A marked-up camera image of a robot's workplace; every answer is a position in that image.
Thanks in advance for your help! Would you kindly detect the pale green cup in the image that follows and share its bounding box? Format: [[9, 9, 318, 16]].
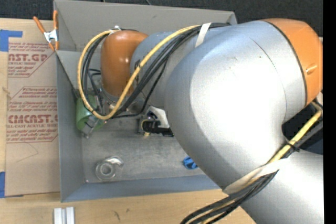
[[76, 94, 106, 132]]

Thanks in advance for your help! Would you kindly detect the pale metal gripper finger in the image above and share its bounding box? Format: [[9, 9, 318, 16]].
[[82, 115, 100, 139]]

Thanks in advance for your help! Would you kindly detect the clear glass ring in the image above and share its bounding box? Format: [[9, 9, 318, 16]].
[[94, 155, 125, 182]]

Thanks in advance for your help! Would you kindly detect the grey metal bin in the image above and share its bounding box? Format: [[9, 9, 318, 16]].
[[53, 0, 238, 203]]

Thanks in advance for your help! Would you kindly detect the brown cardboard board, red print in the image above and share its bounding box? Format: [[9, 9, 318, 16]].
[[0, 17, 61, 198]]

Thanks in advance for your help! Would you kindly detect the black cylinder on white bracket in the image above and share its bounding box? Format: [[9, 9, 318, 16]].
[[137, 105, 174, 137]]

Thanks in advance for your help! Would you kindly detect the small blue thing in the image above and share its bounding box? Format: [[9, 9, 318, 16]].
[[182, 156, 198, 170]]

